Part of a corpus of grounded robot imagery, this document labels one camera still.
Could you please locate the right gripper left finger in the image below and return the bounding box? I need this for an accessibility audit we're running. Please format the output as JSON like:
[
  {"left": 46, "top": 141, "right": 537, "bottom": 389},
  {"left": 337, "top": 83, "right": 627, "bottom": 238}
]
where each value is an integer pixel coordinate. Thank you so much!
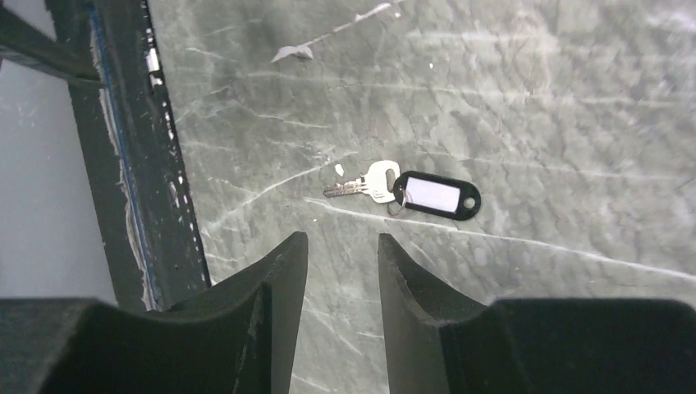
[{"left": 1, "top": 231, "right": 309, "bottom": 393}]

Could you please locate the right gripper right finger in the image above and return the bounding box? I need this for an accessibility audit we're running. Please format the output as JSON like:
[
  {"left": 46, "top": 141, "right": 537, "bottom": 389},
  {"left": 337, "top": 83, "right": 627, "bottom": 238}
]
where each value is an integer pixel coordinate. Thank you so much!
[{"left": 378, "top": 233, "right": 695, "bottom": 393}]

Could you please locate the black key tag with key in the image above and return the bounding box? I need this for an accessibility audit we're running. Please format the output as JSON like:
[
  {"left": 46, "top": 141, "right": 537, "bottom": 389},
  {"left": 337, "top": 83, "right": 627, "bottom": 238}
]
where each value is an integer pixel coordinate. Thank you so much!
[{"left": 323, "top": 160, "right": 483, "bottom": 221}]

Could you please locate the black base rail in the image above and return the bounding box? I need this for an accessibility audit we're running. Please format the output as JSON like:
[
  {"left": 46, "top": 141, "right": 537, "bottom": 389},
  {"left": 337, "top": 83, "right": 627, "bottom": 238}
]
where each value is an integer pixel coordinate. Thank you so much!
[{"left": 1, "top": 1, "right": 211, "bottom": 311}]

